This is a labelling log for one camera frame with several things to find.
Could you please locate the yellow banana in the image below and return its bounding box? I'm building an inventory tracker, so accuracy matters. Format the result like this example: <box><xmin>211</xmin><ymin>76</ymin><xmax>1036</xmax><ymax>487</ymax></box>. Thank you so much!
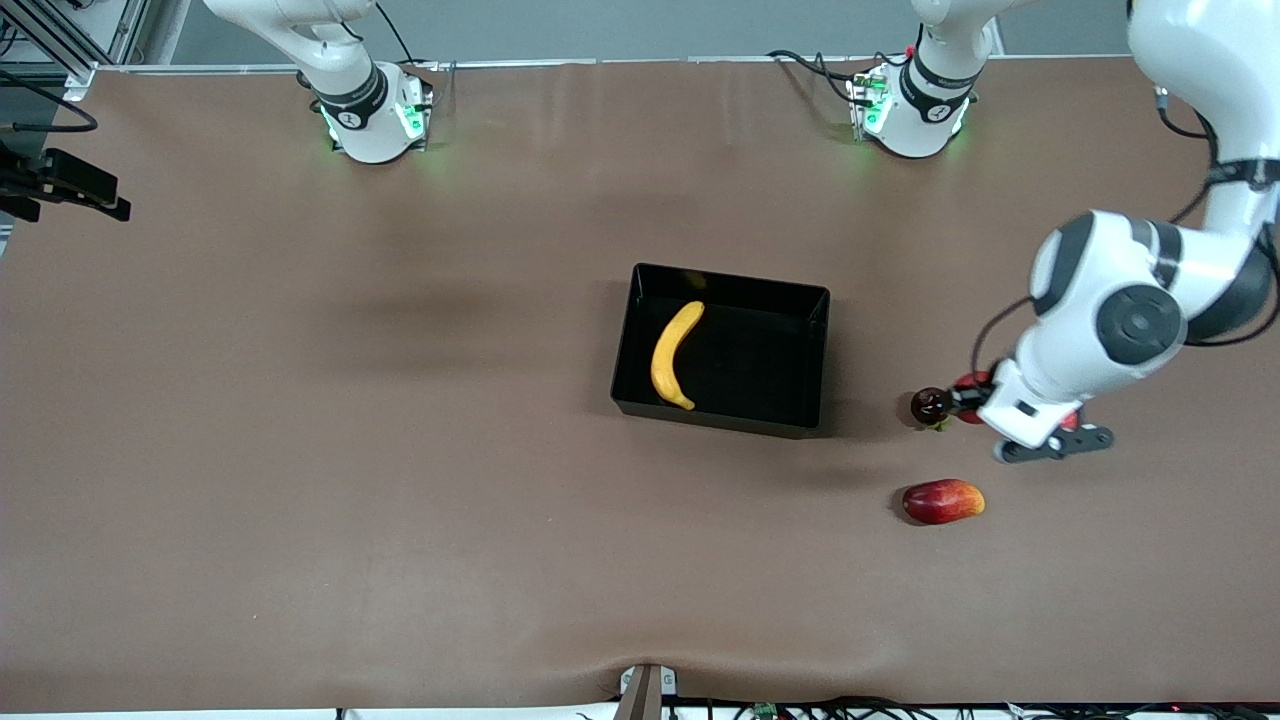
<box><xmin>650</xmin><ymin>300</ymin><xmax>706</xmax><ymax>411</ymax></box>

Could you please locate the dark purple mangosteen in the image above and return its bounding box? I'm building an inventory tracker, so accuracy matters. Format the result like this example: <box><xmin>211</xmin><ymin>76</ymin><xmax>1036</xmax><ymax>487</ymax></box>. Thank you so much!
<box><xmin>909</xmin><ymin>386</ymin><xmax>953</xmax><ymax>432</ymax></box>

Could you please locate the black base cable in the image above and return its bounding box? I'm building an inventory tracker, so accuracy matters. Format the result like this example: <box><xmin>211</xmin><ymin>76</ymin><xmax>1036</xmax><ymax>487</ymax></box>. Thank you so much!
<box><xmin>766</xmin><ymin>48</ymin><xmax>873</xmax><ymax>106</ymax></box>
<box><xmin>372</xmin><ymin>0</ymin><xmax>443</xmax><ymax>111</ymax></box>

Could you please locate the brown table mat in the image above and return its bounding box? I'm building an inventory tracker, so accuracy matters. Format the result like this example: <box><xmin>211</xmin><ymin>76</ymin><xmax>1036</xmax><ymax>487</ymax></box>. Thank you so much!
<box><xmin>0</xmin><ymin>55</ymin><xmax>1280</xmax><ymax>713</ymax></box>

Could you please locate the small red yellow apple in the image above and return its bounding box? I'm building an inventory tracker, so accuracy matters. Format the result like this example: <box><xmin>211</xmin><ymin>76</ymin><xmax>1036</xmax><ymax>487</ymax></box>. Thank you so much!
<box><xmin>952</xmin><ymin>371</ymin><xmax>995</xmax><ymax>427</ymax></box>

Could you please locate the metal table clamp bracket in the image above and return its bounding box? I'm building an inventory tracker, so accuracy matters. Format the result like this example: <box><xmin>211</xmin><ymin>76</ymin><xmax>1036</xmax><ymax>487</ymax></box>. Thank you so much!
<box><xmin>612</xmin><ymin>663</ymin><xmax>679</xmax><ymax>720</ymax></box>

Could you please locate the black rectangular plastic box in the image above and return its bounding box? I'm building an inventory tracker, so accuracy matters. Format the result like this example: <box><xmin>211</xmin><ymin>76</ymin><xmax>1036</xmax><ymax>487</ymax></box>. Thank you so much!
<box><xmin>610</xmin><ymin>263</ymin><xmax>832</xmax><ymax>440</ymax></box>

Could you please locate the aluminium frame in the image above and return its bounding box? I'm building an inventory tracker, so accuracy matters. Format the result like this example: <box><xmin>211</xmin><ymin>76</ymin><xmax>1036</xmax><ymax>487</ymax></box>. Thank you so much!
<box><xmin>0</xmin><ymin>0</ymin><xmax>151</xmax><ymax>96</ymax></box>

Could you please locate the red yellow mango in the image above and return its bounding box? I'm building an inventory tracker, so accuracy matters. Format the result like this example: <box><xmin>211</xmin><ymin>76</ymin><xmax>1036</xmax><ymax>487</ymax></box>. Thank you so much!
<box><xmin>901</xmin><ymin>478</ymin><xmax>987</xmax><ymax>526</ymax></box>

